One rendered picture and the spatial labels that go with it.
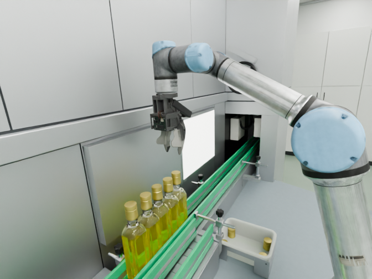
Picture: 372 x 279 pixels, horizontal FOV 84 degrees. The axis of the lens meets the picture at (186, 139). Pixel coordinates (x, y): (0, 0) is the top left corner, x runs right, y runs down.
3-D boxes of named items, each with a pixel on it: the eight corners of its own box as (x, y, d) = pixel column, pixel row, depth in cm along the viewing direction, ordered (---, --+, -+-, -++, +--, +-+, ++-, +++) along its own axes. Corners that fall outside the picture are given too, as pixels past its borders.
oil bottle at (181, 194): (177, 228, 89) (175, 183, 83) (189, 232, 86) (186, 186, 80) (170, 237, 84) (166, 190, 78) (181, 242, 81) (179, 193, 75)
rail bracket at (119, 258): (117, 267, 71) (112, 235, 68) (131, 276, 68) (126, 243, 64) (107, 277, 68) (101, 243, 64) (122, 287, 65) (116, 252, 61)
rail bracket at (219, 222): (197, 226, 88) (196, 201, 85) (235, 240, 80) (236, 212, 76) (194, 231, 86) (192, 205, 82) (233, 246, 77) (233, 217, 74)
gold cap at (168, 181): (167, 186, 76) (166, 175, 74) (175, 189, 74) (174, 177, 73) (161, 191, 73) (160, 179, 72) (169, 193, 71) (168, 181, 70)
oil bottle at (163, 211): (161, 247, 79) (156, 197, 73) (173, 252, 76) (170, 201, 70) (151, 258, 74) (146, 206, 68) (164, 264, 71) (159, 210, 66)
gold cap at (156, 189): (156, 194, 71) (155, 182, 70) (165, 196, 69) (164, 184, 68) (150, 199, 68) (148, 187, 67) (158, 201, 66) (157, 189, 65)
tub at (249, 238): (228, 231, 104) (228, 216, 101) (275, 247, 92) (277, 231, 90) (213, 255, 89) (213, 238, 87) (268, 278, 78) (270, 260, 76)
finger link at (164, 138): (152, 152, 74) (154, 128, 70) (163, 148, 79) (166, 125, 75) (158, 155, 72) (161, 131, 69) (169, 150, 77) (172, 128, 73)
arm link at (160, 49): (166, 38, 58) (145, 42, 63) (168, 78, 61) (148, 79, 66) (182, 41, 64) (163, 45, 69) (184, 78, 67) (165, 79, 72)
